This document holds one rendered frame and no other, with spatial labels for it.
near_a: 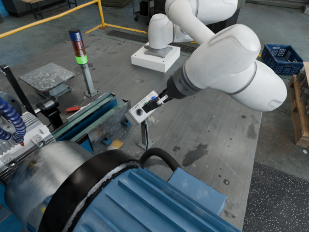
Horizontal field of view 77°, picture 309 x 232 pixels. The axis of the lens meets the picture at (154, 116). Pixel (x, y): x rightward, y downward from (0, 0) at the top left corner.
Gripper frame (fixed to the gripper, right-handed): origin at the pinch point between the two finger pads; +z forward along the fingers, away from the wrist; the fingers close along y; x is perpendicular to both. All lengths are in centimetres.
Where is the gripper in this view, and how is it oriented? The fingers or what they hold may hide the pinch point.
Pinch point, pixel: (149, 106)
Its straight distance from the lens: 72.9
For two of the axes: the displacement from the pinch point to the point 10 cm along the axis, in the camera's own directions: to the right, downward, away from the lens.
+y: -5.9, 5.6, -5.8
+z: -5.1, 3.0, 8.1
